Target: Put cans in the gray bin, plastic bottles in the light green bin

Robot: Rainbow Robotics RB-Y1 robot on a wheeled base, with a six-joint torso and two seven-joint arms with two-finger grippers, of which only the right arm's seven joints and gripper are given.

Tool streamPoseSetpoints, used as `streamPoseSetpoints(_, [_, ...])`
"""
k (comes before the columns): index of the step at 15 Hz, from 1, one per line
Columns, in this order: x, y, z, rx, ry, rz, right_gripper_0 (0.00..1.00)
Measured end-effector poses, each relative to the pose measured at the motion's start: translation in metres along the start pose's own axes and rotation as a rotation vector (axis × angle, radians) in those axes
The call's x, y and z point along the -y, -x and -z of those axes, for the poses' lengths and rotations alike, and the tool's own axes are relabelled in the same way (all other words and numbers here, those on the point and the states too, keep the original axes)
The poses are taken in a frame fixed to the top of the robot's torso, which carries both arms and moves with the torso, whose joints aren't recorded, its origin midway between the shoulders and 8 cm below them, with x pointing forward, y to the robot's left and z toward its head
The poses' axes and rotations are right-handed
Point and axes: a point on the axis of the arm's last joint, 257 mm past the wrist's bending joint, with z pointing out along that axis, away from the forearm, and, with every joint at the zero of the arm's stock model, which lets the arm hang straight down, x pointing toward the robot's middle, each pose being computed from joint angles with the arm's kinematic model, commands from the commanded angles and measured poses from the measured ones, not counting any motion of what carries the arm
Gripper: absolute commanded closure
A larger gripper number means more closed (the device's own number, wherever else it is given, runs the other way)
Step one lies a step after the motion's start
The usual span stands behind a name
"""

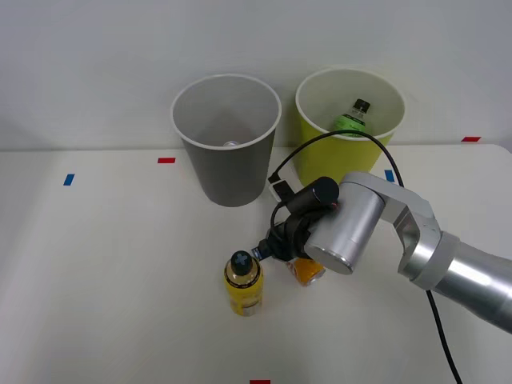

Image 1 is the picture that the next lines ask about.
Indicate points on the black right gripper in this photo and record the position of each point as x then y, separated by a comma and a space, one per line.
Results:
290, 238

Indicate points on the pale orange drink can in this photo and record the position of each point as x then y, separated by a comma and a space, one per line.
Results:
307, 273

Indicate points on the silver and black right arm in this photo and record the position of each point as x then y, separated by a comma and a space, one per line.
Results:
360, 216

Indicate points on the yellow label plastic bottle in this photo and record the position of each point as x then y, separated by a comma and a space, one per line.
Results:
243, 290

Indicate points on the grey plastic waste bin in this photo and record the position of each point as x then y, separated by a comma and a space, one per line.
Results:
232, 180

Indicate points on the yellow-green plastic waste bin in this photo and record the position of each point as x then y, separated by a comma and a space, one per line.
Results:
332, 160

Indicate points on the green label plastic bottle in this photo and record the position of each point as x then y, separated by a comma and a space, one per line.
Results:
351, 122

